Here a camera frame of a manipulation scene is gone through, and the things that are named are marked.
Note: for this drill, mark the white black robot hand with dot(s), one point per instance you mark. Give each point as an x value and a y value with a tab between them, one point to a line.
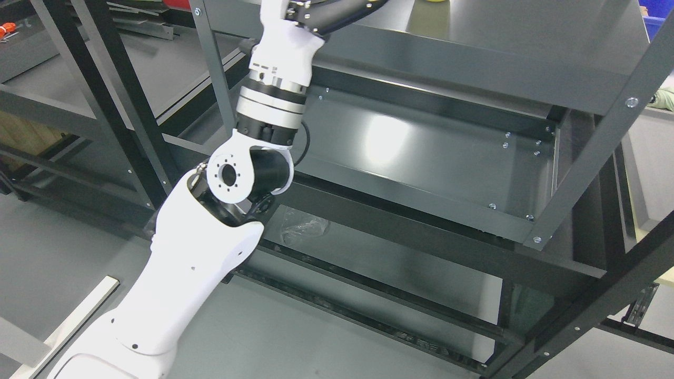
293	31

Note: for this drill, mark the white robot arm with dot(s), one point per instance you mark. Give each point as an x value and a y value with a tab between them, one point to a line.
208	226

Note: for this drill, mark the dark grey metal shelf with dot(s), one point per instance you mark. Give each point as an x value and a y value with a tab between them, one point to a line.
501	165

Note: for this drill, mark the black metal rack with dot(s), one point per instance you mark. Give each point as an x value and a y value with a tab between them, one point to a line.
77	131

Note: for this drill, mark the orange toy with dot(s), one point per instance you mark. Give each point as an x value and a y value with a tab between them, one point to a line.
7	29

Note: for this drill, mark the blue plastic crate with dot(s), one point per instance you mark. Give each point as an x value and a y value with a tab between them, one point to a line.
654	14

